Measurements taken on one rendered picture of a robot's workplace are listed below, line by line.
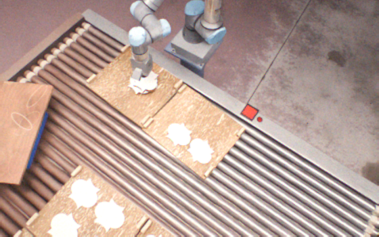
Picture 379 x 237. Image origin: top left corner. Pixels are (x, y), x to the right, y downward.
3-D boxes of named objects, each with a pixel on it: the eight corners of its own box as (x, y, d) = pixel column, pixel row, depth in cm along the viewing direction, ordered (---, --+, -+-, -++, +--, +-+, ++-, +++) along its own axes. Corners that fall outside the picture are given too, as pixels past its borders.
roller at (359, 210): (81, 30, 195) (79, 24, 191) (378, 220, 149) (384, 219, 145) (76, 35, 193) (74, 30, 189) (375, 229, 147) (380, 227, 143)
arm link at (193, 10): (197, 11, 181) (197, -8, 169) (211, 26, 176) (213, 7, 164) (180, 20, 178) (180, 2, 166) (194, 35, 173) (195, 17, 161)
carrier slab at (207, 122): (185, 86, 174) (185, 84, 173) (246, 129, 163) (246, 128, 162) (141, 130, 161) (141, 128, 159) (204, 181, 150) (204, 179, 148)
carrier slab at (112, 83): (129, 47, 185) (129, 45, 183) (184, 83, 175) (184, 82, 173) (86, 86, 171) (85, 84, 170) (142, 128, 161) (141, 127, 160)
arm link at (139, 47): (151, 33, 132) (133, 42, 130) (152, 49, 142) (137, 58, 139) (141, 22, 135) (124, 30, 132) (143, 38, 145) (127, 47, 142)
